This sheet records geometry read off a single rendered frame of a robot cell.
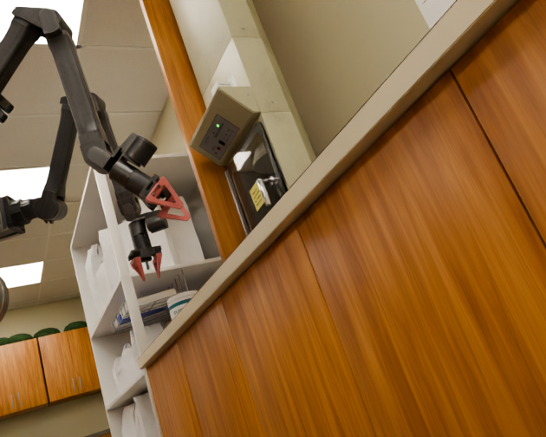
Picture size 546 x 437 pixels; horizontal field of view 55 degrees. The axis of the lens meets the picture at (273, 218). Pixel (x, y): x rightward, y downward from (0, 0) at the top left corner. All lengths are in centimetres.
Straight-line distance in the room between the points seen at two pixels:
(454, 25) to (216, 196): 132
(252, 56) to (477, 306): 126
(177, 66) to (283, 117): 64
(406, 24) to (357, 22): 24
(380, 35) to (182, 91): 76
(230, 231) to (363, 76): 71
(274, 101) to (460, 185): 107
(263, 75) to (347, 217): 94
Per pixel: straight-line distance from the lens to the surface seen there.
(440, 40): 71
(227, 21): 187
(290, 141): 164
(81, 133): 136
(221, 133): 177
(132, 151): 131
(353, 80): 197
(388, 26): 185
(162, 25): 231
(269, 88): 174
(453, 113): 73
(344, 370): 101
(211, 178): 191
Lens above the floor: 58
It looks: 19 degrees up
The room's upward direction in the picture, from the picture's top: 20 degrees counter-clockwise
